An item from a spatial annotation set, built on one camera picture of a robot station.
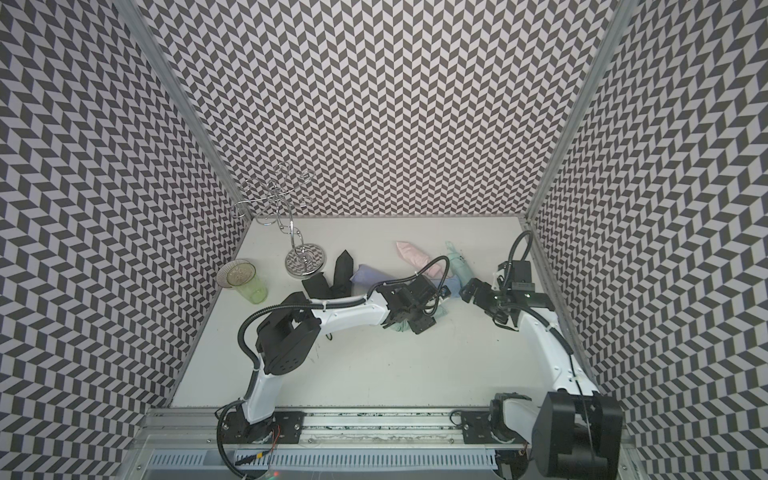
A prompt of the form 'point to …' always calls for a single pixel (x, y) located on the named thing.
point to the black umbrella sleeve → (343, 272)
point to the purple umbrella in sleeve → (368, 276)
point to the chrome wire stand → (272, 199)
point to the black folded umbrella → (317, 287)
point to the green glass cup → (244, 278)
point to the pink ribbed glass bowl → (224, 268)
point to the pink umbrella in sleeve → (418, 259)
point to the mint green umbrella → (403, 326)
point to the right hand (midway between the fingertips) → (473, 303)
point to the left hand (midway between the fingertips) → (423, 313)
